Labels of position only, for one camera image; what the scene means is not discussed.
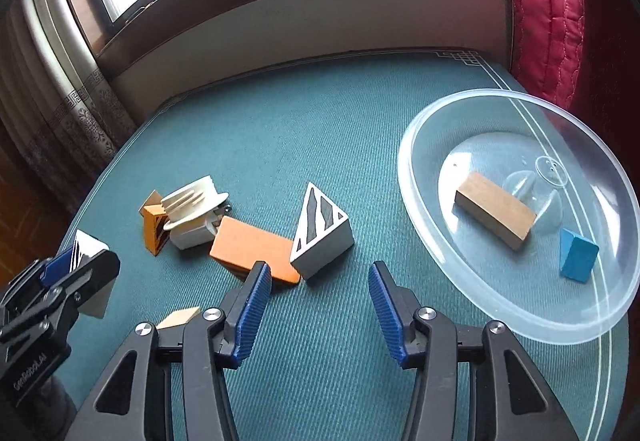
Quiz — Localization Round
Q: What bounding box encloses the orange black-striped block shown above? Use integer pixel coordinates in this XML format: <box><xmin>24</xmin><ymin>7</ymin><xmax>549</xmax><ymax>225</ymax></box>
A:
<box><xmin>140</xmin><ymin>190</ymin><xmax>171</xmax><ymax>256</ymax></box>

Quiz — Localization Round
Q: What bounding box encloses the teal table mat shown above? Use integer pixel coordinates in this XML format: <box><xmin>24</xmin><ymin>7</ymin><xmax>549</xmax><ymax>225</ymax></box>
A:
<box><xmin>60</xmin><ymin>48</ymin><xmax>631</xmax><ymax>441</ymax></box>

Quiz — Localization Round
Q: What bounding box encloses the clear plastic bowl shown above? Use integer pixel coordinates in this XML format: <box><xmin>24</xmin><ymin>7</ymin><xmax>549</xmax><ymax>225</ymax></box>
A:
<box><xmin>397</xmin><ymin>90</ymin><xmax>640</xmax><ymax>347</ymax></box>

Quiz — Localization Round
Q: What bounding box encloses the small white striped triangular block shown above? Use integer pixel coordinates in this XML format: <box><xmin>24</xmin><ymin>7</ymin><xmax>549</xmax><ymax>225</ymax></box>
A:
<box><xmin>62</xmin><ymin>229</ymin><xmax>112</xmax><ymax>319</ymax></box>

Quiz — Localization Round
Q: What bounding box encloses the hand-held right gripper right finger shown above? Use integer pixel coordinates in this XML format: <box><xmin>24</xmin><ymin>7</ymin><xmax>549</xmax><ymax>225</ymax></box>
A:
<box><xmin>368</xmin><ymin>261</ymin><xmax>581</xmax><ymax>441</ymax></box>

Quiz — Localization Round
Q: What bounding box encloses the plain wooden triangular block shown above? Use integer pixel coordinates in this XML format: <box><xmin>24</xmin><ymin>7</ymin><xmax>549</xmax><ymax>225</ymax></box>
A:
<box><xmin>156</xmin><ymin>307</ymin><xmax>202</xmax><ymax>329</ymax></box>

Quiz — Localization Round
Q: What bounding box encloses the white ribbed plastic piece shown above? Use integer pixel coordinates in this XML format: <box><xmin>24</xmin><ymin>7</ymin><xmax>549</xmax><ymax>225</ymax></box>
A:
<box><xmin>160</xmin><ymin>176</ymin><xmax>230</xmax><ymax>228</ymax></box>

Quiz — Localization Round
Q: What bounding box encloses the orange rectangular block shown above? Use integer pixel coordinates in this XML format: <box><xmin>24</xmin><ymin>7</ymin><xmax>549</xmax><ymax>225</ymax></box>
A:
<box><xmin>209</xmin><ymin>216</ymin><xmax>302</xmax><ymax>289</ymax></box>

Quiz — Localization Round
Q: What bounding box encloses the patterned beige curtain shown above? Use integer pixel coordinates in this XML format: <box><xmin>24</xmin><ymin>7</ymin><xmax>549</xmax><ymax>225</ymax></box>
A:
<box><xmin>0</xmin><ymin>0</ymin><xmax>138</xmax><ymax>202</ymax></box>

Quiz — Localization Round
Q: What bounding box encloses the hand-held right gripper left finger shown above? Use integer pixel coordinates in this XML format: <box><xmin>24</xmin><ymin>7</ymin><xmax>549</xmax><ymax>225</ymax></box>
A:
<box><xmin>65</xmin><ymin>261</ymin><xmax>273</xmax><ymax>441</ymax></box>

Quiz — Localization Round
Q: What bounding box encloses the large white zebra triangular block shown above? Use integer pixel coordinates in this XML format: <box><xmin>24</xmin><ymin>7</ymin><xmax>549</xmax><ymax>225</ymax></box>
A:
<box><xmin>290</xmin><ymin>181</ymin><xmax>355</xmax><ymax>280</ymax></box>

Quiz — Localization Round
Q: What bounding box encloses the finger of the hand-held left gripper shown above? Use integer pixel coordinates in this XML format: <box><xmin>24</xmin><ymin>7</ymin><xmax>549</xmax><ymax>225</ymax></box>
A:
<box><xmin>7</xmin><ymin>250</ymin><xmax>76</xmax><ymax>294</ymax></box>
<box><xmin>0</xmin><ymin>250</ymin><xmax>122</xmax><ymax>342</ymax></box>

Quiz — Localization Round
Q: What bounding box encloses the blue triangular block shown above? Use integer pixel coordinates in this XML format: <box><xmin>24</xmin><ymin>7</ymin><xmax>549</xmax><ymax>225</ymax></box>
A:
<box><xmin>559</xmin><ymin>227</ymin><xmax>600</xmax><ymax>283</ymax></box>

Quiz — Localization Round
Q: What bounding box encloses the plain wooden rectangular block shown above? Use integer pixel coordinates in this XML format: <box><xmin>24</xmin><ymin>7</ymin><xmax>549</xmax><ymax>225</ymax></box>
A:
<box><xmin>454</xmin><ymin>172</ymin><xmax>537</xmax><ymax>251</ymax></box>

